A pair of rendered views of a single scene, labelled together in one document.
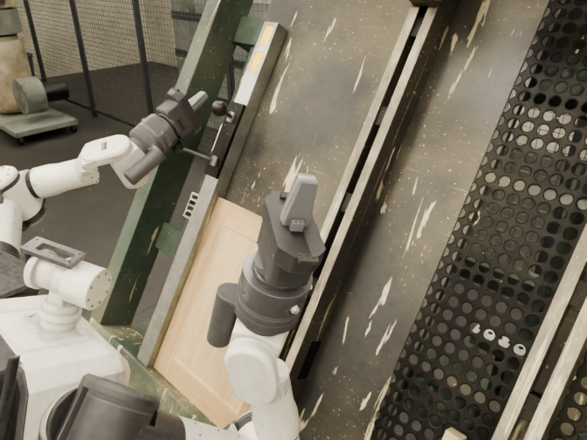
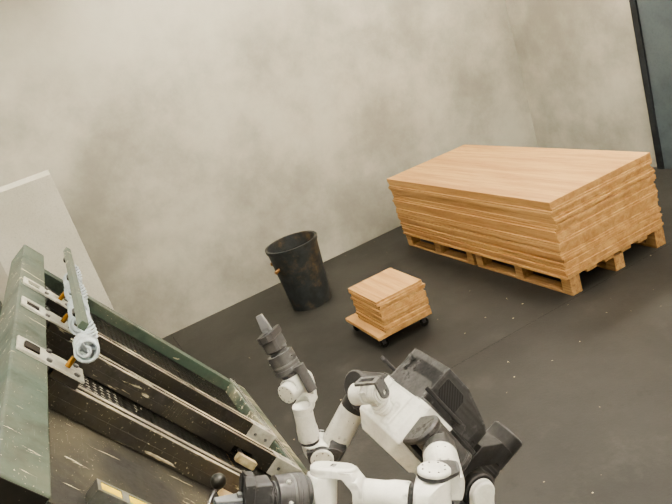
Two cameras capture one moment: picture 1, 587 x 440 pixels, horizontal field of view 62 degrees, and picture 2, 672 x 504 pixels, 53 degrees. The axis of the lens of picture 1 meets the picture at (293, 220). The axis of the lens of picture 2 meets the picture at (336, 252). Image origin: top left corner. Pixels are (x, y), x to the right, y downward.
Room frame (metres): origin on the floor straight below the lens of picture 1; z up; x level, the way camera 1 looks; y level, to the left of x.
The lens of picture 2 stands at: (2.13, 1.19, 2.42)
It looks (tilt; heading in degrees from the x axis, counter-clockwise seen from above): 18 degrees down; 208
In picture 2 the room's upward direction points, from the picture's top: 19 degrees counter-clockwise
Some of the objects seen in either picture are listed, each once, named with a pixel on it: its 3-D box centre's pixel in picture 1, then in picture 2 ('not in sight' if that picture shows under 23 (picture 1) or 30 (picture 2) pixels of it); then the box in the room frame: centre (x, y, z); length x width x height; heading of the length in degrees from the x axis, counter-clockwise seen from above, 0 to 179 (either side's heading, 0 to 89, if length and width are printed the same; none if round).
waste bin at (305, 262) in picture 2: not in sight; (300, 272); (-3.18, -2.02, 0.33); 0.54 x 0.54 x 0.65
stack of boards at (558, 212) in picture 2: not in sight; (508, 206); (-3.82, -0.06, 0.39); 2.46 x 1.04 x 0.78; 47
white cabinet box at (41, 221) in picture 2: not in sight; (68, 301); (-1.58, -3.24, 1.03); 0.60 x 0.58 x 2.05; 47
